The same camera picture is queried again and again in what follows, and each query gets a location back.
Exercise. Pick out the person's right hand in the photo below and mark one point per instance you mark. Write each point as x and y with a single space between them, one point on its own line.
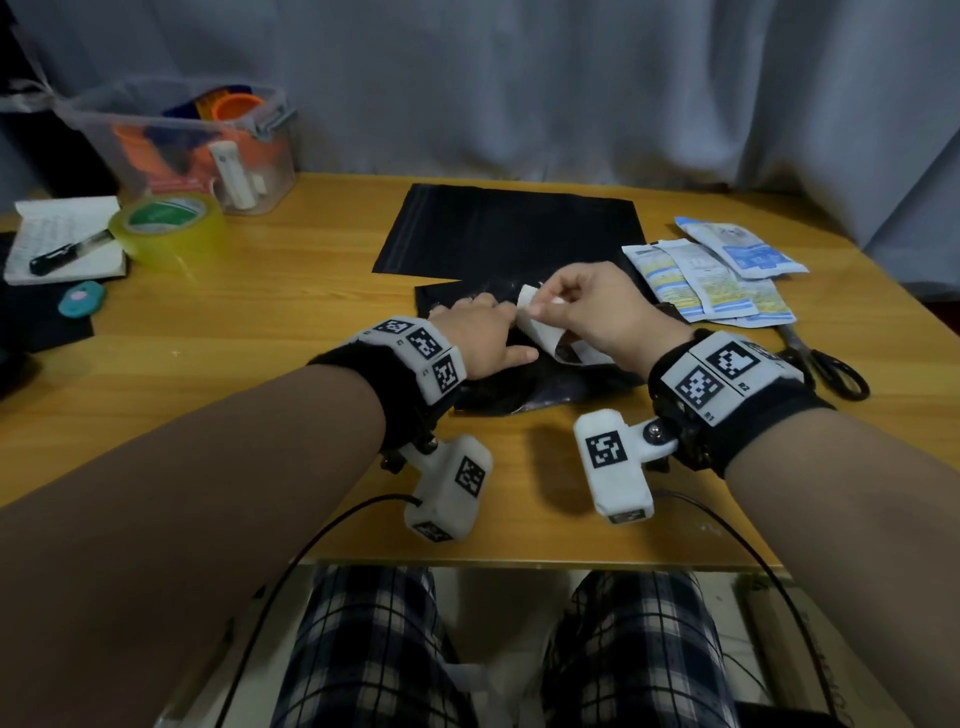
615 315

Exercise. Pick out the person's left hand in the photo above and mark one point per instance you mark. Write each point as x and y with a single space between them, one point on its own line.
476 337

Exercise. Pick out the person's left thumb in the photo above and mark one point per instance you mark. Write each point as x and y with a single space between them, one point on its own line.
519 358

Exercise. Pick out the person's right thumb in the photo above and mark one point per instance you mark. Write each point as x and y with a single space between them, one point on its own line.
549 306

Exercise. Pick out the white adhesive strip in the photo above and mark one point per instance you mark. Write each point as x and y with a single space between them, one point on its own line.
541 334

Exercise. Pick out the black plastic bag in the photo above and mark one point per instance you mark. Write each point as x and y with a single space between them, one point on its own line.
510 229
555 386

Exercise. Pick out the person's left forearm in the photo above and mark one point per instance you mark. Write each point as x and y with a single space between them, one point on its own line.
165 540

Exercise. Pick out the person's right forearm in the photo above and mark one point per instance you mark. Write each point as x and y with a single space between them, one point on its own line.
862 540

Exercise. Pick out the flat black plastic bag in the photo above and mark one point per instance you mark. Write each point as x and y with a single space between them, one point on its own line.
510 229

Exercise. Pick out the white blue sachet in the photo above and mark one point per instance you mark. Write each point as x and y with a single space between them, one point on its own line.
660 281
772 300
742 246
705 277

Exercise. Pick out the grey curtain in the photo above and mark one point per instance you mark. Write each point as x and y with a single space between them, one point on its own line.
570 82

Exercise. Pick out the person's right plaid trouser leg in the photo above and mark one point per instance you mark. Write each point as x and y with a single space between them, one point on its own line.
637 652

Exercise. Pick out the person's plaid trouser leg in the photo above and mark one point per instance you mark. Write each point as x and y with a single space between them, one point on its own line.
367 652
637 652

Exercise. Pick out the person's left plaid trouser leg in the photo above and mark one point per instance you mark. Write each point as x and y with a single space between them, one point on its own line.
367 652

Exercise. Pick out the white tube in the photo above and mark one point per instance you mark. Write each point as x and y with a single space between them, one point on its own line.
232 176

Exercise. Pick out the orange cup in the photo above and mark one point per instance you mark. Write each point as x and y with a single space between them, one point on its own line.
238 106

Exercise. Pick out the yellow-green tape roll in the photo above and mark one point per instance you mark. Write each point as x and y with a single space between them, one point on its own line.
169 225

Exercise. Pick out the cardboard box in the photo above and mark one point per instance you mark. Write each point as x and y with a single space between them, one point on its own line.
817 660

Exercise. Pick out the clear plastic storage box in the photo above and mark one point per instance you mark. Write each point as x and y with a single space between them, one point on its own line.
150 135

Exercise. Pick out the small teal oval object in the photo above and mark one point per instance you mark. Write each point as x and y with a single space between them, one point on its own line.
81 298

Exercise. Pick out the black marker pen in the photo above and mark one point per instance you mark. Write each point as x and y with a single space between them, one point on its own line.
67 253

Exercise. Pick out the white notebook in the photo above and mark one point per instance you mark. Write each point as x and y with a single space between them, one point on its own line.
60 225

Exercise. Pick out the black cloth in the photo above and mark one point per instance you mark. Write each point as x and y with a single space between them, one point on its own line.
37 319

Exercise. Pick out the left wrist camera with markers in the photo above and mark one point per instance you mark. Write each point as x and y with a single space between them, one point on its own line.
424 367

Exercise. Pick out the wrist camera with markers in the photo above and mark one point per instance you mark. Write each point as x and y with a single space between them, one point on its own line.
424 367
720 390

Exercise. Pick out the right wrist camera with markers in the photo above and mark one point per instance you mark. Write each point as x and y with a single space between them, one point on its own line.
720 390

